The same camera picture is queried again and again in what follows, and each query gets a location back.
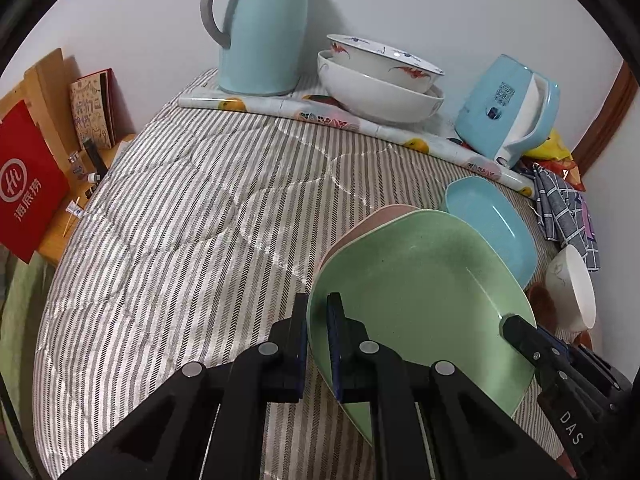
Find small brown bowl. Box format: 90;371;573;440
526;283;559;335

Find white patterned bowl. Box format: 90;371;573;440
544;245;597;333

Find green square plate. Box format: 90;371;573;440
307;209;535;415

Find blue square plate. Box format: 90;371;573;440
440;177;537;288

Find pink square plate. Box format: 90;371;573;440
314;204;418;274

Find blue checkered cloth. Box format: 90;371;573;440
533;164;600;273

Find orange snack bag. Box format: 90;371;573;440
521;157;586;192

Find striped quilted table cover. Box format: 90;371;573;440
32;101;465;478

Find yellow chips bag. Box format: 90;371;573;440
524;128;572;160

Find fruit patterned rolled mat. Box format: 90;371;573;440
178;87;536;200

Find light blue electric kettle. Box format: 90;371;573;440
454;54;560;168

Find wooden side shelf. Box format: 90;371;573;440
37;131;138;267

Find red paper bag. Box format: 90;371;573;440
0;101;70;262

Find large white porcelain bowl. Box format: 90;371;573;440
317;50;445;125

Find blue patterned porcelain bowl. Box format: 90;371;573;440
326;34;445;93

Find patterned notebook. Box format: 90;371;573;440
68;68;117;148

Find light blue thermos jug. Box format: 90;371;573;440
200;0;308;96

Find brown cardboard paper bag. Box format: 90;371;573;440
0;48;80;171

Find brown wooden door frame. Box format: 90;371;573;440
572;61;639;176

